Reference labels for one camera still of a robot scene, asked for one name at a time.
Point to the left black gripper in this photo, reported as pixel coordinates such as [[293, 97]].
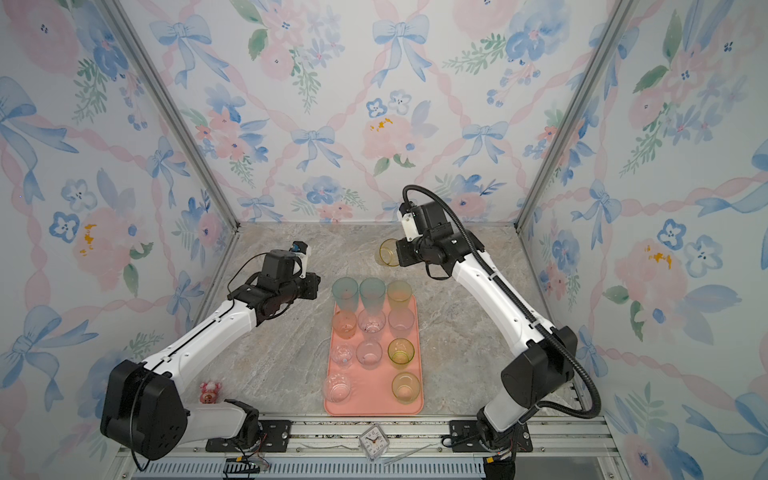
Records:
[[313, 283]]

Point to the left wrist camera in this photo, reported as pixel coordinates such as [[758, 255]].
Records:
[[302, 251]]

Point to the left corner aluminium post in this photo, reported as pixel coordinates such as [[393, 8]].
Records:
[[119, 22]]

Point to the pink tinted glass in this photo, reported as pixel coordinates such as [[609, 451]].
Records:
[[344, 324]]

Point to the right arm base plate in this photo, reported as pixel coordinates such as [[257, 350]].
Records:
[[489, 437]]

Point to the clear textured cup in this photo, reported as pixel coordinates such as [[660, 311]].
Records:
[[369, 354]]

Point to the amber yellow cup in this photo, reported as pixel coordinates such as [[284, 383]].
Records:
[[386, 254]]

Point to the pink bear figurine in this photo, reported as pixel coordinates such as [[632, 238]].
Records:
[[209, 392]]

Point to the small clear glass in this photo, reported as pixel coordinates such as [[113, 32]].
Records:
[[343, 355]]

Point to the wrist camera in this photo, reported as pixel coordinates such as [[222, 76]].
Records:
[[302, 251], [428, 220]]

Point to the teal textured cup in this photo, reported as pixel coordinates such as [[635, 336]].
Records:
[[345, 291], [372, 292]]

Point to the clear pinkish cup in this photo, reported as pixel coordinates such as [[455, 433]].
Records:
[[401, 322]]

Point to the small white clock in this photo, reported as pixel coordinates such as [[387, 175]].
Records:
[[374, 442]]

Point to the yellow green cup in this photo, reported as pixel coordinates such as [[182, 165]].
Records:
[[399, 294]]

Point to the clear frosted cup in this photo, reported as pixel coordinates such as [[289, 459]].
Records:
[[337, 388]]

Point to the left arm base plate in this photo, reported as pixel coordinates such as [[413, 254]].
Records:
[[263, 436]]

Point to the corner aluminium post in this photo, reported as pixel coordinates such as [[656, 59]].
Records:
[[119, 22], [608, 41]]

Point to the bright green glass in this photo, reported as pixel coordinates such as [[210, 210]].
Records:
[[401, 352]]

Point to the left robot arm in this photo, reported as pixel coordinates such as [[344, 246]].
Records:
[[143, 410]]

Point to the pink rectangular tray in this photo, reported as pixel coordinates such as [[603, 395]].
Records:
[[375, 375]]

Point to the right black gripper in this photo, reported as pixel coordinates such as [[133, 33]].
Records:
[[402, 249]]

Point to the right corner aluminium post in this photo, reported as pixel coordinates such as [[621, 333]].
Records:
[[608, 41]]

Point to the aluminium front rail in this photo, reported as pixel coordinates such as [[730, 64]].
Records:
[[419, 447]]

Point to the light green textured cup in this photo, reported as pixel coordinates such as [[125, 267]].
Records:
[[406, 387]]

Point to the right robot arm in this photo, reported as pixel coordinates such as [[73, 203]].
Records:
[[543, 356]]

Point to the clear glass column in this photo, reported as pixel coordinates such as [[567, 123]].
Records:
[[371, 323]]

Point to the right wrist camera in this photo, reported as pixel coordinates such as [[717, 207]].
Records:
[[428, 220]]

